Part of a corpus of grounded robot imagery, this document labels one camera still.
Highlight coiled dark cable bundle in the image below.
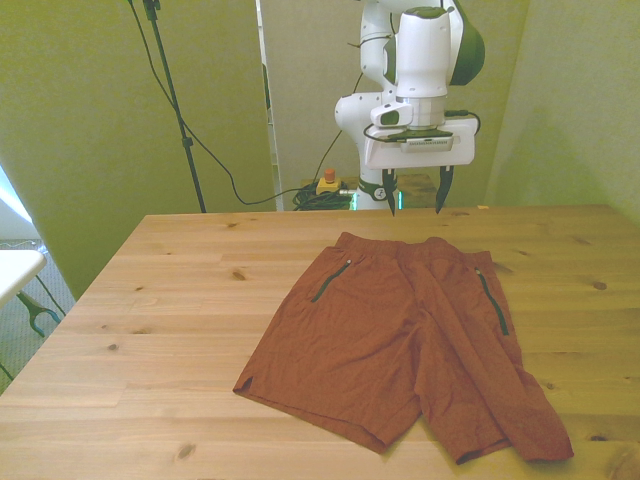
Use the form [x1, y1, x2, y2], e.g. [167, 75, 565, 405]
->
[292, 182, 359, 211]

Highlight small wooden side table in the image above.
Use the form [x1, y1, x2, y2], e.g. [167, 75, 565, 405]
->
[299, 173, 446, 210]

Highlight white slanted board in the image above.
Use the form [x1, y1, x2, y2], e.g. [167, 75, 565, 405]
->
[0, 164, 37, 242]

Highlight yellow emergency stop button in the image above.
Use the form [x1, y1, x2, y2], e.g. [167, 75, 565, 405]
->
[315, 168, 347, 197]

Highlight teal folding table leg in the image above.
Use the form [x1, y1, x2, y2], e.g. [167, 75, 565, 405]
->
[14, 291, 62, 339]

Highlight white folding table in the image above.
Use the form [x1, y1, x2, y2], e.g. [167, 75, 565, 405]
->
[0, 248, 49, 307]

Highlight black tripod stand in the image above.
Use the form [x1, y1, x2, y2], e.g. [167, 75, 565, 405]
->
[142, 0, 209, 214]
[127, 0, 301, 207]

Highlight white vertical panel edge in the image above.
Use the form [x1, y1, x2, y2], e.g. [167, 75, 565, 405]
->
[254, 0, 285, 211]

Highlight rust red shorts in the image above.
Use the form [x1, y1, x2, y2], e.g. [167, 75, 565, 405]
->
[232, 230, 575, 466]

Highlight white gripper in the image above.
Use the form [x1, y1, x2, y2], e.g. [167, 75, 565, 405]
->
[363, 117, 477, 217]

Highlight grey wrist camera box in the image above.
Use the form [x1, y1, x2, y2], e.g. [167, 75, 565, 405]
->
[398, 133, 455, 154]

